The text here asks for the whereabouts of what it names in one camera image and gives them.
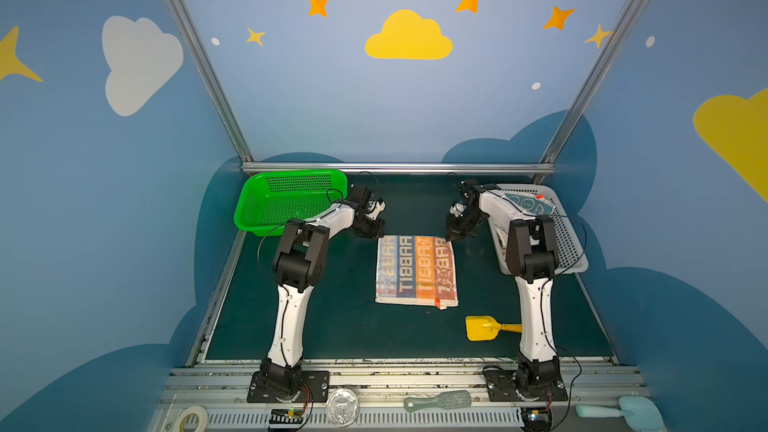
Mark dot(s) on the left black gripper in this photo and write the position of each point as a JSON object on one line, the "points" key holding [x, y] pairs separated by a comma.
{"points": [[369, 225]]}

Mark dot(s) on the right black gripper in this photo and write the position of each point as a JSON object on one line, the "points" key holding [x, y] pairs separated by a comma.
{"points": [[459, 226]]}

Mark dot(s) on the striped rabbit text towel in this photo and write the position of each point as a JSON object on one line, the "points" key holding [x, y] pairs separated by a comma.
{"points": [[416, 270]]}

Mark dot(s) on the teal owl pattern towel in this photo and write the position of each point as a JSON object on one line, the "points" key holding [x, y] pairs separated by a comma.
{"points": [[531, 204]]}

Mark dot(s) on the green plastic basket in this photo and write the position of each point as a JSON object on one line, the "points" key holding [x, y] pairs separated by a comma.
{"points": [[268, 200]]}

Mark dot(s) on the grey plastic basket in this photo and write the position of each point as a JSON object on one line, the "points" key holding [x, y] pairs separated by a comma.
{"points": [[571, 254]]}

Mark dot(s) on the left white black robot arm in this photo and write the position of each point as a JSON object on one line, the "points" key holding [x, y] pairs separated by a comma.
{"points": [[299, 265]]}

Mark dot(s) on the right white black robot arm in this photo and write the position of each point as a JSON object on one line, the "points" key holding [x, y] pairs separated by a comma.
{"points": [[532, 258]]}

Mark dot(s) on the yellow toy shovel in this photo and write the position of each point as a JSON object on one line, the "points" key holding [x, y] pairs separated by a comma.
{"points": [[487, 328]]}

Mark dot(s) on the grey green brush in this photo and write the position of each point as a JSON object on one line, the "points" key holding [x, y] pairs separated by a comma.
{"points": [[450, 400]]}

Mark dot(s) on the clear round lid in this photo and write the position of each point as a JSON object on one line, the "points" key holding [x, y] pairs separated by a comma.
{"points": [[342, 407]]}

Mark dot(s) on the right small circuit board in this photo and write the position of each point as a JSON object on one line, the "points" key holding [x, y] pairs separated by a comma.
{"points": [[536, 420]]}

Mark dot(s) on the small circuit board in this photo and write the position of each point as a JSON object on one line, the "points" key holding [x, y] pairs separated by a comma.
{"points": [[536, 420], [284, 420]]}

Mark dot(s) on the left small circuit board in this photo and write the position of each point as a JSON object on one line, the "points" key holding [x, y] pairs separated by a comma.
{"points": [[284, 420]]}

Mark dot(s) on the white tape roll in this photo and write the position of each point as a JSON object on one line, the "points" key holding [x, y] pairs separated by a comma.
{"points": [[194, 418]]}

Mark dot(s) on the mint green spatula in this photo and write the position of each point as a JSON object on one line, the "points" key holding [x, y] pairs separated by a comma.
{"points": [[639, 413]]}

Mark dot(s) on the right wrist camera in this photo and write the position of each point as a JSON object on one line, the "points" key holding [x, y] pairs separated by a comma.
{"points": [[463, 208]]}

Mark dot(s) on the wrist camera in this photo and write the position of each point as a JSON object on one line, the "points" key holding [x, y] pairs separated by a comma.
{"points": [[366, 201], [463, 208]]}

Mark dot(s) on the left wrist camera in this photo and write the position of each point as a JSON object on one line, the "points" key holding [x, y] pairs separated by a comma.
{"points": [[366, 201]]}

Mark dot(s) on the aluminium rear frame bar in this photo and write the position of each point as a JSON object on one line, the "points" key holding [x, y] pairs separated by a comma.
{"points": [[406, 168]]}

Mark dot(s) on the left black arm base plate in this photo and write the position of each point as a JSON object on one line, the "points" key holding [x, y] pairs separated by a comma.
{"points": [[313, 386]]}

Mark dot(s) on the aluminium front rail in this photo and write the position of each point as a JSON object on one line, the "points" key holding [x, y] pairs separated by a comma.
{"points": [[382, 385]]}

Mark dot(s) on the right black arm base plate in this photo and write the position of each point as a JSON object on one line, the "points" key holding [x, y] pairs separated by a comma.
{"points": [[502, 385]]}

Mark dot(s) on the aluminium left frame post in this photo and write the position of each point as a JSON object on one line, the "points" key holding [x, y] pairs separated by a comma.
{"points": [[192, 39]]}

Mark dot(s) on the aluminium frame post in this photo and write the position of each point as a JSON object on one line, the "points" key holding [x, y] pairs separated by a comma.
{"points": [[192, 39], [609, 51]]}

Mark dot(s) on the aluminium right frame post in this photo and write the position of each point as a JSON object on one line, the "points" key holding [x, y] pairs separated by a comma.
{"points": [[609, 51]]}

